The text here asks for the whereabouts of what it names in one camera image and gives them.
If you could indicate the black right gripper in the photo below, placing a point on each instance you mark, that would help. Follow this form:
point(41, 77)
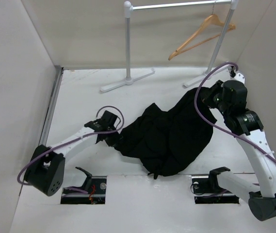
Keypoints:
point(210, 92)

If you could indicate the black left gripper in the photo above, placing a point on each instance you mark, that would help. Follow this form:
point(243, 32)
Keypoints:
point(113, 142)

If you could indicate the black trousers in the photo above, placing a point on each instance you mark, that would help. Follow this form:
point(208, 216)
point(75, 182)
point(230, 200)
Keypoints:
point(166, 142)

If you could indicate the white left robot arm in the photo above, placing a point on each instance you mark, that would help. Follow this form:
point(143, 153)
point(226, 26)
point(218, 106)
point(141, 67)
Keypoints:
point(46, 170)

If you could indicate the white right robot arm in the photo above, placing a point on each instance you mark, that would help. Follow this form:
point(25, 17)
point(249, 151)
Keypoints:
point(247, 129)

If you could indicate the wooden clothes hanger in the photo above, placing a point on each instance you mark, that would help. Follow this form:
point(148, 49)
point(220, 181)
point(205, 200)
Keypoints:
point(208, 30)

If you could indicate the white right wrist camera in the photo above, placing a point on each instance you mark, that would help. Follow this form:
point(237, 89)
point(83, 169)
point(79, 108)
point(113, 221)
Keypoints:
point(237, 76)

